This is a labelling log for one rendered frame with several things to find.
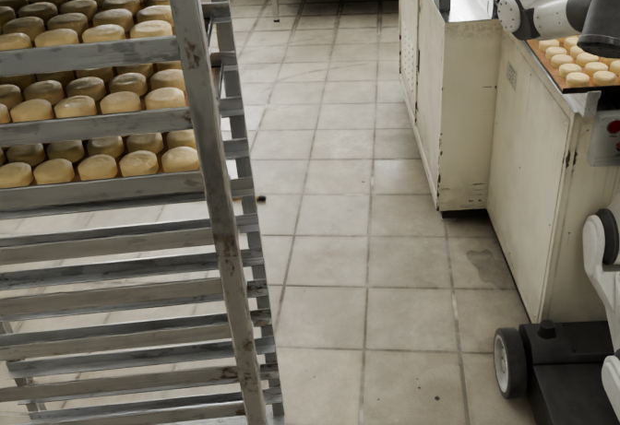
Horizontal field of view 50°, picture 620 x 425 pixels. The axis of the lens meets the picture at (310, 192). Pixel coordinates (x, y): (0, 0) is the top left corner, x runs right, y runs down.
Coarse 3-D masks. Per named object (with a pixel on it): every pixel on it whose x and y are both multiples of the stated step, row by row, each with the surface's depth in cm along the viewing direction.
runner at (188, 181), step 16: (128, 176) 86; (144, 176) 86; (160, 176) 86; (176, 176) 86; (192, 176) 86; (0, 192) 86; (16, 192) 86; (32, 192) 86; (48, 192) 86; (64, 192) 86; (80, 192) 86; (96, 192) 86; (112, 192) 87; (128, 192) 87; (144, 192) 87; (160, 192) 87; (176, 192) 87; (0, 208) 87
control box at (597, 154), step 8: (600, 112) 159; (608, 112) 158; (616, 112) 158; (600, 120) 157; (608, 120) 157; (616, 120) 157; (592, 128) 162; (600, 128) 158; (608, 128) 158; (592, 136) 162; (600, 136) 160; (608, 136) 160; (616, 136) 160; (592, 144) 162; (600, 144) 161; (608, 144) 161; (616, 144) 161; (592, 152) 162; (600, 152) 162; (608, 152) 162; (616, 152) 162; (592, 160) 164; (600, 160) 163; (608, 160) 163; (616, 160) 163
